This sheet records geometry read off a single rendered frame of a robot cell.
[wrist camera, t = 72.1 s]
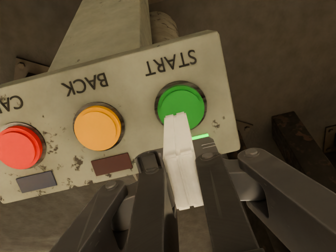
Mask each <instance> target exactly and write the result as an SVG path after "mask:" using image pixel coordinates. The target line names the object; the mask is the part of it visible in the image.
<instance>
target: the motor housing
mask: <svg viewBox="0 0 336 252"><path fill-rule="evenodd" d="M271 124H272V138H273V140H274V141H275V143H276V145H277V147H278V149H279V151H280V152H281V154H282V156H283V158H284V160H285V162H286V163H287V164H288V165H290V166H292V167H293V168H295V169H296V170H298V171H300V172H301V173H303V174H305V175H306V176H308V177H310V178H311V179H313V180H314V181H316V182H318V183H319V184H321V185H323V186H324V187H326V188H328V189H329V190H331V191H332V192H334V193H336V170H335V168H334V167H333V165H332V164H331V162H330V161H329V160H328V158H327V157H326V155H325V154H324V153H323V151H322V150H321V148H320V147H319V145H318V144H317V143H316V141H315V140H314V138H313V137H312V136H311V134H310V133H309V131H308V130H307V128H306V127H305V126H304V124H303V123H302V121H301V120H300V119H299V117H298V116H297V114H296V113H295V112H294V111H291V112H287V113H283V114H278V115H274V116H272V117H271Z"/></svg>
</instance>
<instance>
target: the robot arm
mask: <svg viewBox="0 0 336 252"><path fill-rule="evenodd" d="M237 158H238V159H224V158H223V157H222V155H221V154H220V153H219V152H218V149H217V147H216V144H215V142H214V139H213V138H211V137H209V136H207V137H202V138H198V139H194V140H193V139H192V135H191V131H190V127H189V123H188V119H187V115H186V113H184V111H183V112H179V113H176V115H173V114H171V115H167V116H165V118H164V134H163V147H162V148H158V149H154V150H149V151H145V152H143V153H141V154H139V155H138V156H136V157H135V159H134V160H135V163H136V166H137V169H138V172H139V176H138V180H137V181H136V182H134V183H131V184H129V185H126V184H125V182H124V181H123V180H121V179H117V180H111V181H108V182H107V183H105V184H104V185H102V186H101V187H100V188H99V189H98V191H97V192H96V193H95V194H94V196H93V197H92V198H91V200H90V201H89V202H88V203H87V205H86V206H85V207H84V208H83V210H82V211H81V212H80V213H79V215H78V216H77V217H76V218H75V220H74V221H73V222H72V223H71V225H70V226H69V227H68V229H67V230H66V231H65V232H64V234H63V235H62V236H61V237H60V239H59V240H58V241H57V242H56V244H55V245H54V246H53V247H52V249H51V250H50V251H49V252H180V251H179V233H178V216H177V210H176V209H179V210H180V211H181V210H186V209H190V206H194V208H195V207H199V206H204V209H205V214H206V220H207V225H208V230H209V235H210V240H211V245H212V250H213V252H265V250H264V249H263V248H260V247H259V245H258V242H257V240H256V237H255V235H254V232H253V230H252V227H251V225H250V223H249V220H248V218H247V215H246V213H245V210H244V208H243V206H242V203H241V201H246V204H247V206H248V207H249V208H250V209H251V210H252V211H253V213H254V214H255V215H256V216H257V217H258V218H259V219H260V220H261V221H262V222H263V223H264V224H265V225H266V226H267V227H268V228H269V229H270V230H271V231H272V232H273V233H274V235H275V236H276V237H277V238H278V239H279V240H280V241H281V242H282V243H283V244H284V245H285V246H286V247H287V248H288V249H289V250H290V251H291V252H336V193H334V192H333V191H331V190H329V189H328V188H326V187H325V186H323V185H321V184H320V183H318V182H316V181H315V180H313V179H311V178H310V177H308V176H307V175H305V174H303V173H302V172H300V171H298V170H297V169H295V168H293V167H292V166H290V165H289V164H287V163H285V162H284V161H282V160H280V159H279V158H277V157H275V156H274V155H272V154H271V153H269V152H267V151H266V150H264V149H261V148H255V147H253V148H248V149H245V150H243V151H241V152H240V153H239V154H238V155H237Z"/></svg>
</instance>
